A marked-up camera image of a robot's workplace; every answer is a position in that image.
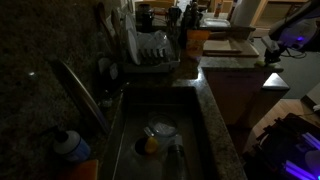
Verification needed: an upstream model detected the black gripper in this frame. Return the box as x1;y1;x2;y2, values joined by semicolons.
264;49;283;67

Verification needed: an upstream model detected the orange sponge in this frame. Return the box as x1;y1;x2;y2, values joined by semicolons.
59;159;100;180

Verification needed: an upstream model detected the large wooden cutting board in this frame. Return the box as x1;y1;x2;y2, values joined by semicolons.
203;38;261;59

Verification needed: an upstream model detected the beige kitchen base cabinet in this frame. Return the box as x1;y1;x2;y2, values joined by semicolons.
202;68;285;130

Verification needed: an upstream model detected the small wooden cutting board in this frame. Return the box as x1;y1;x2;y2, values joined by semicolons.
203;39;243;55

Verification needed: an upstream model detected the white tray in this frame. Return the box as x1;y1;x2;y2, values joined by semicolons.
199;18;232;30

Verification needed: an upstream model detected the orange canister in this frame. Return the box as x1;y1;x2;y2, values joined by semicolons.
185;29;212;61

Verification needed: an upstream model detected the black equipment cart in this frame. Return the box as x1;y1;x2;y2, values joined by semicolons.
243;113;320;180

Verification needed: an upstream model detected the dark cup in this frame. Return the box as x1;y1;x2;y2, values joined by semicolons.
166;6;183;26

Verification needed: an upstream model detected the grey dish rack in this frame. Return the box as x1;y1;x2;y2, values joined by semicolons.
121;31;182;75

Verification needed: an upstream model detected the clear plastic bag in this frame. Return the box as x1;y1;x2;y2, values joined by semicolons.
137;30;170;52

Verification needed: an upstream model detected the steel sink basin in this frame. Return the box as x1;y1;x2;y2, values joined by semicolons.
99;85;218;180

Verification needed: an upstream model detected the dark jar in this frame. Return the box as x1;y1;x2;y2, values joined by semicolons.
135;3;155;33

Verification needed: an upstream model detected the dark drinking bottle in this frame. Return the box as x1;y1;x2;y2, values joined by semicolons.
166;143;190;180

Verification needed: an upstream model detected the white dinner plate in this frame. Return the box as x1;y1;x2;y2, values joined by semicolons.
125;28;143;66
124;13;138;33

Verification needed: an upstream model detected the small yellow object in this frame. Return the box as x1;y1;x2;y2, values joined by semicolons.
143;135;160;155

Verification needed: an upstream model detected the wooden spatula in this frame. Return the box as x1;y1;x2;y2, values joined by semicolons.
111;9;123;42
96;2;116;52

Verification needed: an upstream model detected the curved metal faucet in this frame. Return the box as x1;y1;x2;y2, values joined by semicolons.
49;59;112;135

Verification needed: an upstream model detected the white blue soap dispenser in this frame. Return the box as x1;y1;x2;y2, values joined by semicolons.
41;126;92;164

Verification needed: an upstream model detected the grey wrist camera bar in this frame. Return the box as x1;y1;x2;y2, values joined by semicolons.
260;34;281;54

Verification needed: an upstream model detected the black camera cable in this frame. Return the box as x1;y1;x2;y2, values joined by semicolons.
282;46;308;60

